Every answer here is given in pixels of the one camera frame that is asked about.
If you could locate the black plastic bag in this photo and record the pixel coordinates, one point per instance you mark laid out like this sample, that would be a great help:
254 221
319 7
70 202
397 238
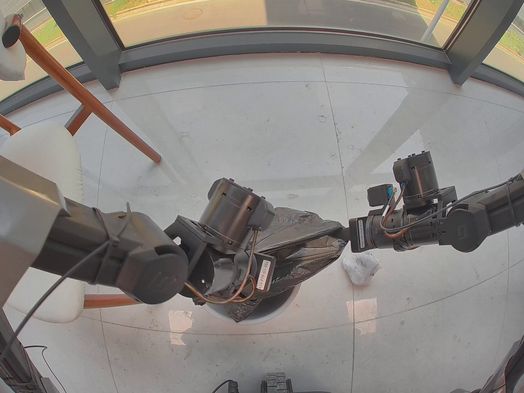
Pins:
303 235

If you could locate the white trash bin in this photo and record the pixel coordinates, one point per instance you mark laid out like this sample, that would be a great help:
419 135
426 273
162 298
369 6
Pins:
273 314

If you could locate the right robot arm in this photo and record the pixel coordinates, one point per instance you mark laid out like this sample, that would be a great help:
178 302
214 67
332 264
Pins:
462 227

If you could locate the window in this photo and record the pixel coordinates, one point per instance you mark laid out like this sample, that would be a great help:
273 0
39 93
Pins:
282 41

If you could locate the wooden chair white cushion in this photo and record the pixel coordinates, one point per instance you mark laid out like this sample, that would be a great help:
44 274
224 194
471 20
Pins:
45 158

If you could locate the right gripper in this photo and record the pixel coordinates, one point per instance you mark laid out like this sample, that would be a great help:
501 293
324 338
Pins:
380 231

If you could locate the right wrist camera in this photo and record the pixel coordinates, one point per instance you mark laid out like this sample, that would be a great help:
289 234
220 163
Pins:
378 197

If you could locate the white paper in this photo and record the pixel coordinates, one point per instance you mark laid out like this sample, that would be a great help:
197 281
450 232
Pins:
362 269

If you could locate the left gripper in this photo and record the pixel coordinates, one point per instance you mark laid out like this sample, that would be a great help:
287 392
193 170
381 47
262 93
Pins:
223 279

